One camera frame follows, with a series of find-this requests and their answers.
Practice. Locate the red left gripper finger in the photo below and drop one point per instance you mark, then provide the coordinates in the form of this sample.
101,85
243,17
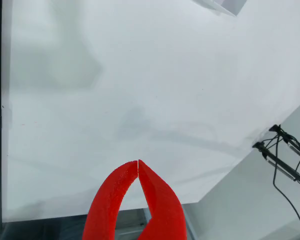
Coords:
105,205

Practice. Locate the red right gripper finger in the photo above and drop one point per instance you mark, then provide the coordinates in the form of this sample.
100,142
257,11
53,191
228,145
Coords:
165,212

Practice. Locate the white cardboard bin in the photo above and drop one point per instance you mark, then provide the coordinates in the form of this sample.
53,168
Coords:
215,5

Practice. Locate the black boom stand with camera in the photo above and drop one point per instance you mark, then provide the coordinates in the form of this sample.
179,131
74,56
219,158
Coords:
293,142

